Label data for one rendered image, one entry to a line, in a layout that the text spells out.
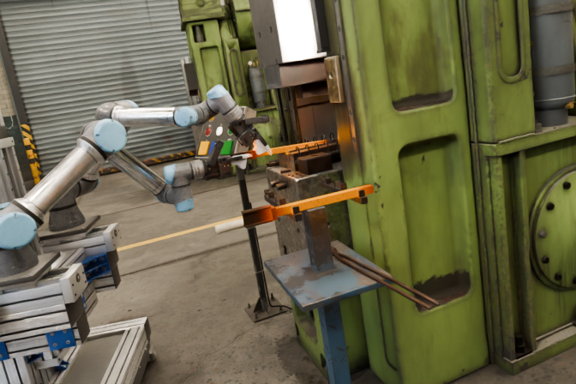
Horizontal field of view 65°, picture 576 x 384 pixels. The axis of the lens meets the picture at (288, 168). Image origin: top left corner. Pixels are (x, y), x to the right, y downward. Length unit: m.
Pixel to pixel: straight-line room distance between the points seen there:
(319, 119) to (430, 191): 0.69
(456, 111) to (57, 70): 8.76
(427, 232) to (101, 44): 8.68
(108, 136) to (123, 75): 8.20
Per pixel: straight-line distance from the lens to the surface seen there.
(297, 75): 1.92
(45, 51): 9.97
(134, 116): 1.91
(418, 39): 1.80
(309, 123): 2.23
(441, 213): 1.91
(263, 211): 1.29
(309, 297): 1.38
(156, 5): 10.08
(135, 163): 1.90
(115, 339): 2.50
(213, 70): 6.91
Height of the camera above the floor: 1.30
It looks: 11 degrees down
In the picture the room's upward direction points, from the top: 9 degrees counter-clockwise
